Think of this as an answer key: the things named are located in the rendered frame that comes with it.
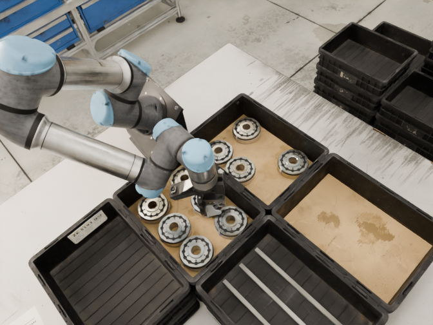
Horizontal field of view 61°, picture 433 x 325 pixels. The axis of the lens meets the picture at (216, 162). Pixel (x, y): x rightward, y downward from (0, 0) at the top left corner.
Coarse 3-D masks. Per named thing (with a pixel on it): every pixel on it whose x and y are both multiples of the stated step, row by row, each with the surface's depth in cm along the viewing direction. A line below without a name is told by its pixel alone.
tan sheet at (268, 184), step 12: (228, 132) 139; (264, 132) 137; (240, 144) 135; (252, 144) 135; (264, 144) 134; (276, 144) 134; (240, 156) 133; (252, 156) 132; (264, 156) 131; (276, 156) 131; (264, 168) 129; (276, 168) 128; (264, 180) 126; (276, 180) 126; (288, 180) 125; (252, 192) 124; (264, 192) 123; (276, 192) 123
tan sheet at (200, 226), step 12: (168, 180) 130; (168, 192) 127; (180, 204) 124; (228, 204) 122; (192, 216) 121; (156, 228) 120; (192, 228) 119; (204, 228) 118; (216, 240) 116; (228, 240) 115; (216, 252) 113; (180, 264) 112; (192, 276) 110
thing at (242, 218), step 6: (222, 210) 118; (228, 210) 117; (234, 210) 118; (240, 210) 117; (216, 216) 117; (222, 216) 117; (240, 216) 116; (216, 222) 116; (222, 222) 115; (240, 222) 115; (246, 222) 115; (216, 228) 115; (222, 228) 114; (228, 228) 114; (234, 228) 114; (240, 228) 114; (228, 234) 113; (234, 234) 113
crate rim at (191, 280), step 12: (228, 180) 116; (120, 192) 118; (240, 192) 114; (120, 204) 115; (252, 204) 110; (132, 216) 112; (264, 216) 108; (144, 228) 109; (156, 240) 107; (168, 252) 105
